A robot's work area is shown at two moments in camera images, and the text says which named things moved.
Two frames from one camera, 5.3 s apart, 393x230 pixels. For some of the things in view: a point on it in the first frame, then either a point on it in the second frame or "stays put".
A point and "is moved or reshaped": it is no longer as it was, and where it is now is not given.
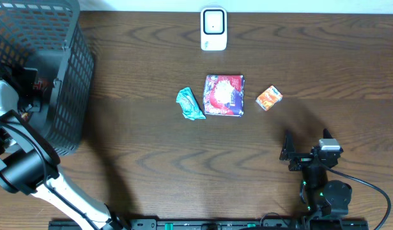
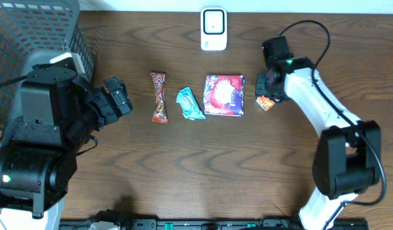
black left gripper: (30, 104) -> (104, 107)
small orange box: (269, 98) stays put
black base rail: (204, 224) stays put
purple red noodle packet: (223, 95) stays put
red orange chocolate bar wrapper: (41, 85) is moved or reshaped
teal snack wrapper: (190, 105) stays put
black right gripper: (289, 153) -> (260, 89)
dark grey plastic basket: (52, 37) stays put
